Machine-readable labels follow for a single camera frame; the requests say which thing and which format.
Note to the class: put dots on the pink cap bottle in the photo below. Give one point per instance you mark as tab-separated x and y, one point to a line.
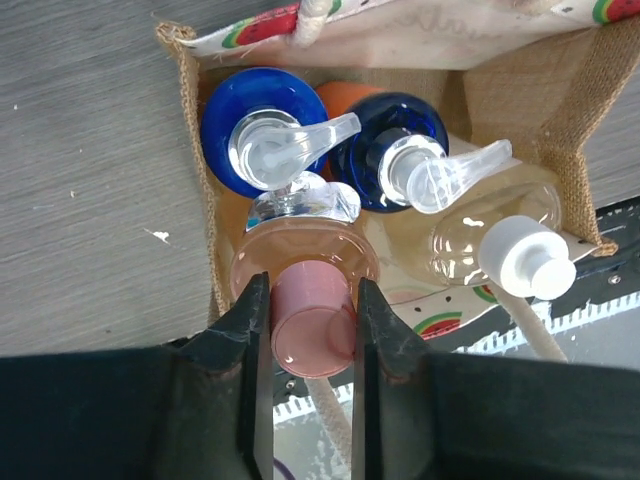
306	238

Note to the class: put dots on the white cable duct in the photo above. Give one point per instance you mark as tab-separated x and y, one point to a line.
495	343

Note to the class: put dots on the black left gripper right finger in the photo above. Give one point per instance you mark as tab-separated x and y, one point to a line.
423	414

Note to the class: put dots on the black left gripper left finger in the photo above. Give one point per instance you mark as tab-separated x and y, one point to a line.
202	410

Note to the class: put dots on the dark blue pump bottle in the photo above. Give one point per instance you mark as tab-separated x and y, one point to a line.
401	157

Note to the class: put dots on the burlap canvas bag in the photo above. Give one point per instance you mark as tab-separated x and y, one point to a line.
545	97

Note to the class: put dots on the clear bottle white cap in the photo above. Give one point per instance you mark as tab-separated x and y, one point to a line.
505	230

